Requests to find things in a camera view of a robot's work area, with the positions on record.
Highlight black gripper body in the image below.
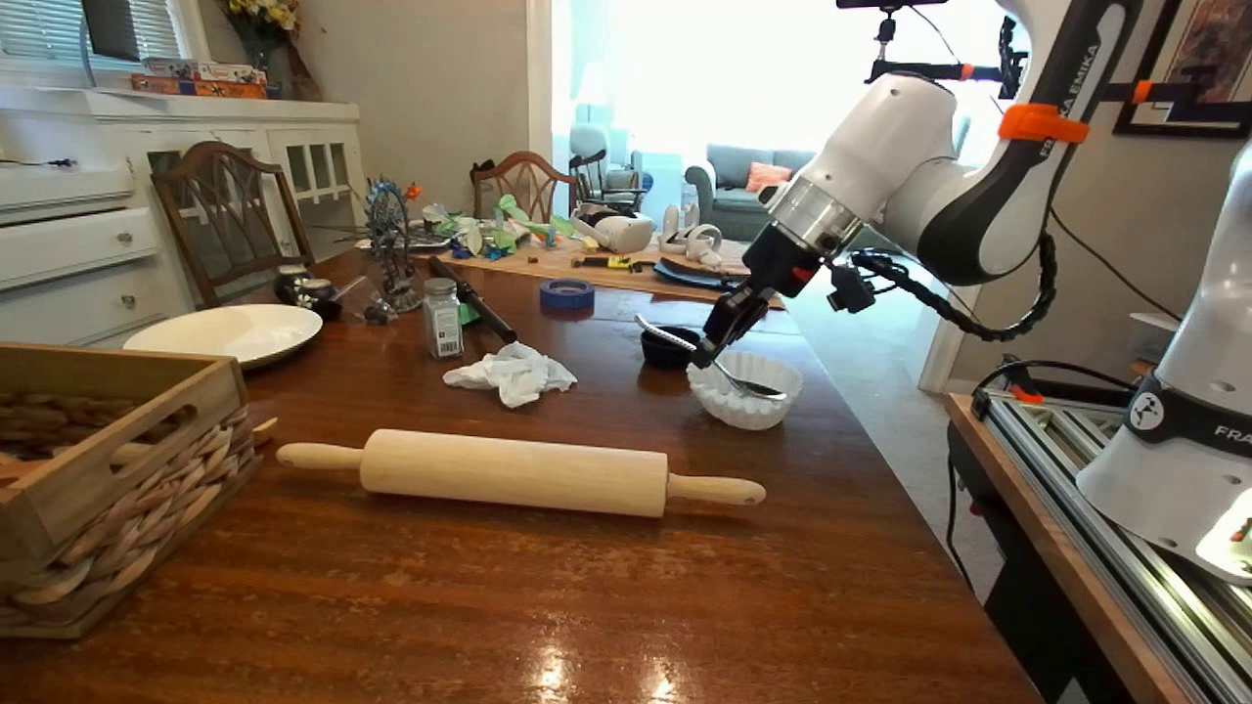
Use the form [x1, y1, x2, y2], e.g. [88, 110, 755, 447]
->
[740, 225, 830, 306]

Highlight silver spoon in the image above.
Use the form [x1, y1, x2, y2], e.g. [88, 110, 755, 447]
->
[713, 364, 788, 397]

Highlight white paper cupcake holder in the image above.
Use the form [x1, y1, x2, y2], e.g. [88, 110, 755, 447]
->
[683, 348, 807, 437]

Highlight wooden rolling pin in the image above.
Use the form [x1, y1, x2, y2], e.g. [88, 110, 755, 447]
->
[272, 423, 770, 521]

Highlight aluminium robot base platform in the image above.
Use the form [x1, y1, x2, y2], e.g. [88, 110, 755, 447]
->
[946, 381, 1252, 704]

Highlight hex key set yellow holder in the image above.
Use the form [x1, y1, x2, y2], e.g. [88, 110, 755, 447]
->
[567, 250, 657, 276]

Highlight small black measuring cup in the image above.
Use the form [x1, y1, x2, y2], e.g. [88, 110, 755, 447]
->
[638, 314, 713, 370]

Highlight grey sofa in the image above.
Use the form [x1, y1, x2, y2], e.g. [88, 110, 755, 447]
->
[679, 139, 818, 245]

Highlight orange cushion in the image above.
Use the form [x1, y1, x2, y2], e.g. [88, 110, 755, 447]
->
[743, 159, 792, 199]

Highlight blue tape roll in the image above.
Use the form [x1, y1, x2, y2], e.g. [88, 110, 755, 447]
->
[537, 276, 598, 321]

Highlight grey padded seat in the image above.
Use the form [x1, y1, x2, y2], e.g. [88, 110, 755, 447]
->
[567, 119, 657, 220]

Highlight crumpled white tissue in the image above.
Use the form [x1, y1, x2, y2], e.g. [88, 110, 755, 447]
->
[438, 340, 584, 408]

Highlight brown wooden chair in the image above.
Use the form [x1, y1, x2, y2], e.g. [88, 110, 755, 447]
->
[469, 148, 579, 225]

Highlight glass shaker jar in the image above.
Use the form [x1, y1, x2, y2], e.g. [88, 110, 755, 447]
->
[423, 272, 469, 364]

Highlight small black metal ornament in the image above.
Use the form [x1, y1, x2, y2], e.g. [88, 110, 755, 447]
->
[268, 267, 348, 325]

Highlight white ceramic plate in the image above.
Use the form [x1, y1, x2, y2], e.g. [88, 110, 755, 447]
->
[122, 302, 327, 368]

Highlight dark carved wooden chair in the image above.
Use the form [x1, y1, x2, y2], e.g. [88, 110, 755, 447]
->
[148, 138, 318, 307]

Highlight flower vase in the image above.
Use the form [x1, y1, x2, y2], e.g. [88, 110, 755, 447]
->
[224, 0, 322, 101]

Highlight white glass-door cabinet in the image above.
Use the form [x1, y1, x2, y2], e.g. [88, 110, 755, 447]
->
[76, 85, 372, 269]

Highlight colourful boxes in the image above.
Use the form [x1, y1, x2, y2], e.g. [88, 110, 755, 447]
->
[129, 58, 272, 101]

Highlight woven wooden basket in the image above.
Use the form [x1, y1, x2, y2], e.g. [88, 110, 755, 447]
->
[0, 340, 282, 640]

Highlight white drawer dresser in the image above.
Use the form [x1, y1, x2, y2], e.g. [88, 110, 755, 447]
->
[0, 159, 170, 348]

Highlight white window blinds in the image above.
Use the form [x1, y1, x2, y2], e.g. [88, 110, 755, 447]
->
[0, 0, 198, 69]

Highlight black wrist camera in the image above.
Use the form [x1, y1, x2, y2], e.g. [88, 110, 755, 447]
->
[821, 255, 881, 318]

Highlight white coiled cable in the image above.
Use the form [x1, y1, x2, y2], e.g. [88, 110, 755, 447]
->
[654, 191, 730, 267]

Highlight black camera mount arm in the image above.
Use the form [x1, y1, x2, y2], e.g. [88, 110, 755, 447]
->
[833, 0, 1252, 110]

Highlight black coiled cable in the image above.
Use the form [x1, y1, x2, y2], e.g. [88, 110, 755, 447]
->
[852, 229, 1065, 342]

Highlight black platform cable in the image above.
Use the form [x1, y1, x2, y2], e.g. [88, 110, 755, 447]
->
[970, 354, 1139, 423]

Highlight thin black hanging cable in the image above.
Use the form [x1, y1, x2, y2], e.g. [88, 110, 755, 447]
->
[1044, 209, 1186, 325]

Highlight black picture frame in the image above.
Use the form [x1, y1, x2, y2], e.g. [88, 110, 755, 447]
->
[1111, 0, 1252, 139]

